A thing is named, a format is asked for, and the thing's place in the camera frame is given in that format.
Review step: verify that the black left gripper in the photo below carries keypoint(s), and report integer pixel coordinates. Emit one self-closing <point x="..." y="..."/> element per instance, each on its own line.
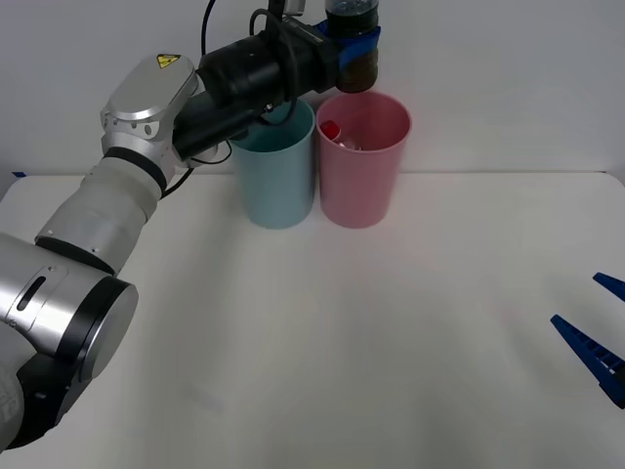
<point x="317" y="63"/>

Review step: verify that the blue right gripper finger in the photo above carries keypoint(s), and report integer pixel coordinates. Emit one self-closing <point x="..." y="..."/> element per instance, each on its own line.
<point x="593" y="354"/>
<point x="612" y="284"/>

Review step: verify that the dark bottle with black cap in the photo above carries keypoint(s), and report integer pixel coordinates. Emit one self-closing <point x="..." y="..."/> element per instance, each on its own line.
<point x="361" y="73"/>

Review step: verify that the silver and black left arm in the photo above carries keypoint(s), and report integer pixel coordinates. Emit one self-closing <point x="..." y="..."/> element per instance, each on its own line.
<point x="117" y="195"/>

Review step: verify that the clear bottle with red cap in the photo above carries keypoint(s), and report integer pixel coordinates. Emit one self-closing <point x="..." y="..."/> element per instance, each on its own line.
<point x="332" y="129"/>

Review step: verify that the pink plastic bin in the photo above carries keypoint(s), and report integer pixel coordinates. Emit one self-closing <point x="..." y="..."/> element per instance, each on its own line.
<point x="356" y="190"/>

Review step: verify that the pale blue plastic bin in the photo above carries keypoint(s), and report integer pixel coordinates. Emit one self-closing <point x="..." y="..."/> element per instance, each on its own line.
<point x="278" y="188"/>

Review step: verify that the pale grey left wrist camera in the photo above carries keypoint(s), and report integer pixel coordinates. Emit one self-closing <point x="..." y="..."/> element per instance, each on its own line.
<point x="295" y="5"/>

